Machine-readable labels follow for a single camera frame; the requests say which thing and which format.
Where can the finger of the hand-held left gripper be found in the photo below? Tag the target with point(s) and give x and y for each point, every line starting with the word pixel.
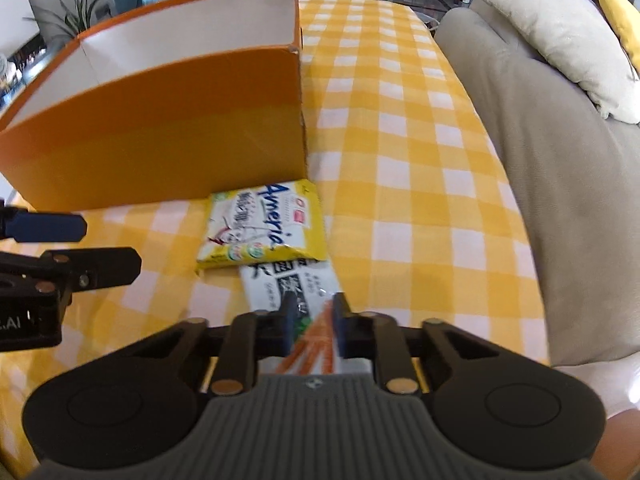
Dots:
pixel 100 262
pixel 45 226

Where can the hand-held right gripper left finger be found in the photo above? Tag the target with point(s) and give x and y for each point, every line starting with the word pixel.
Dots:
pixel 288 325

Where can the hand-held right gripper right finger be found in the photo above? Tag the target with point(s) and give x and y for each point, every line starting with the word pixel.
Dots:
pixel 341 325

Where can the white black snack packet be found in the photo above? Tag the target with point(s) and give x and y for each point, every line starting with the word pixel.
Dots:
pixel 280 285

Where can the orange cardboard box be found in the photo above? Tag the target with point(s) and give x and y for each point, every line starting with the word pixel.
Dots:
pixel 175 135

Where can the yellow white snack packet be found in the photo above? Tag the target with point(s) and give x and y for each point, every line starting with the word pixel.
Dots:
pixel 250 230

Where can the yellow checkered tablecloth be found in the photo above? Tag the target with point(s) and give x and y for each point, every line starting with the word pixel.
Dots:
pixel 400 160

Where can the potted plant with long leaves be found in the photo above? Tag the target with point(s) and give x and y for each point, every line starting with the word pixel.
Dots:
pixel 75 20

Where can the beige sofa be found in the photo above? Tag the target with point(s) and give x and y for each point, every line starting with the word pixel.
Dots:
pixel 550 210

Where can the person's leg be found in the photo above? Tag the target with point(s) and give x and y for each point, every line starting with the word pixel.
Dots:
pixel 622 445

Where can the beige cushion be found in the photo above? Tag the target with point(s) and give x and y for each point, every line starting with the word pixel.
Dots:
pixel 550 35

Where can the yellow cushion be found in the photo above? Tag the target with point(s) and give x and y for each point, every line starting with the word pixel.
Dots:
pixel 625 15

